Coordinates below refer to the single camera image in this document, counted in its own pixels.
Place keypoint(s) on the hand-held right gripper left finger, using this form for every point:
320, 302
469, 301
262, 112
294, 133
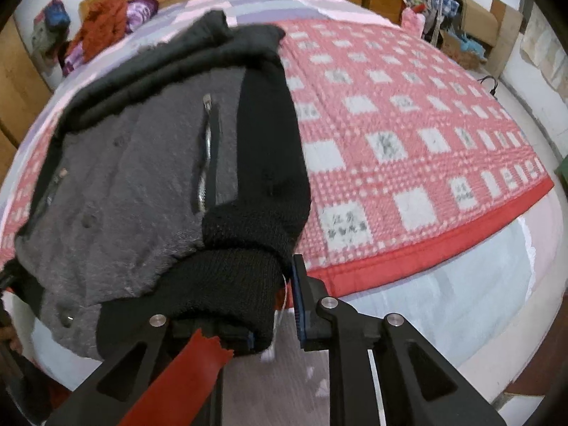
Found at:
235, 339

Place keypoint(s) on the wooden wardrobe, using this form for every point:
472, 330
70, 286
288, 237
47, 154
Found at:
20, 88

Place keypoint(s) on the pale wall sheet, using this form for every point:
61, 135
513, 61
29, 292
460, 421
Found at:
546, 49

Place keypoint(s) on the red checked blanket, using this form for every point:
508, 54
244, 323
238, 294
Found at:
399, 142

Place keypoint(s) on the patchwork bed sheet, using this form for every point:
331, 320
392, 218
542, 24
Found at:
443, 301

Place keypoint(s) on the grey and black jacket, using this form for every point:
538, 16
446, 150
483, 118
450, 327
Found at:
133, 164

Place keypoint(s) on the large cardboard box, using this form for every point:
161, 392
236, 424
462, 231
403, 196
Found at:
499, 31

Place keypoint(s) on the pile of colourful clothes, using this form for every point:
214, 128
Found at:
432, 4

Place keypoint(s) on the blue and grey clothes heap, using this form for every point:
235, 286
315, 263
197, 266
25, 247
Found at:
51, 24

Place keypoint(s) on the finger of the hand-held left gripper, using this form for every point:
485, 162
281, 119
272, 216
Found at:
5, 282

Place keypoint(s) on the pink bag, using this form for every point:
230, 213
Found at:
413, 22

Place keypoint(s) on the brown box with blue cloth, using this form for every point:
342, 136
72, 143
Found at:
461, 51

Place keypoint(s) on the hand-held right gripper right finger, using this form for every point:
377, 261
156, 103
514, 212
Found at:
299, 306

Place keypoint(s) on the orange-red cloth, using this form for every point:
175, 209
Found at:
104, 22

